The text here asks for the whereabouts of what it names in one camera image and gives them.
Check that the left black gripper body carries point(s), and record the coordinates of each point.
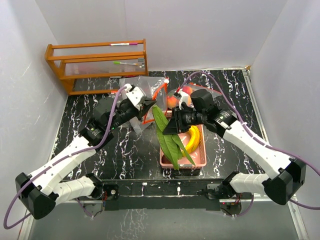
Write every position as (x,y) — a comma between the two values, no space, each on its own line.
(126,114)

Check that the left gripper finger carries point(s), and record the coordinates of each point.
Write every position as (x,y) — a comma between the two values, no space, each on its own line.
(149,102)
(148,117)

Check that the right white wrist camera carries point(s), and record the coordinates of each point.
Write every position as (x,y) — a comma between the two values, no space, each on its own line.
(181,97)

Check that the yellow bananas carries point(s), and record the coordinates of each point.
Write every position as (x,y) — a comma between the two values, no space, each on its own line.
(191,141)

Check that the pink plastic basket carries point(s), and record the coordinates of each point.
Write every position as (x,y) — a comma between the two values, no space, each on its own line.
(199,155)

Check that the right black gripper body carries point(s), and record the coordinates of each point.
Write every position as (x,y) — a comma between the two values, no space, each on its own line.
(185,119)

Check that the green cucumber leaf vegetable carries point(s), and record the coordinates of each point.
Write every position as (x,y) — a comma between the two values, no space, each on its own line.
(170,144)

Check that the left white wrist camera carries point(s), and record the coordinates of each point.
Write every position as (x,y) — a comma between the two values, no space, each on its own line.
(135,95)

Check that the pink white marker pen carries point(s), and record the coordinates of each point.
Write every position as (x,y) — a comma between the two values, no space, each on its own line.
(124,44)

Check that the orange peach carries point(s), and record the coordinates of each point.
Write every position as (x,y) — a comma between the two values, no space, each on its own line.
(188,101)
(172,101)

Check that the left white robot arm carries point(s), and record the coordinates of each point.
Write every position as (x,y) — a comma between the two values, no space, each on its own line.
(43,189)

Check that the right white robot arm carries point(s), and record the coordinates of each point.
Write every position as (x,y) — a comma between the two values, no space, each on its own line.
(283,175)

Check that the green marker pen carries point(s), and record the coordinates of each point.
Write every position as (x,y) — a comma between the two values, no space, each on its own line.
(125,63)

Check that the wooden shelf rack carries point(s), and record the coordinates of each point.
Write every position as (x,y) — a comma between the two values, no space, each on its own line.
(72,62)

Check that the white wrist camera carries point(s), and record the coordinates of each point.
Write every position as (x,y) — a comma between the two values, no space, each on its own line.
(181,97)
(135,95)

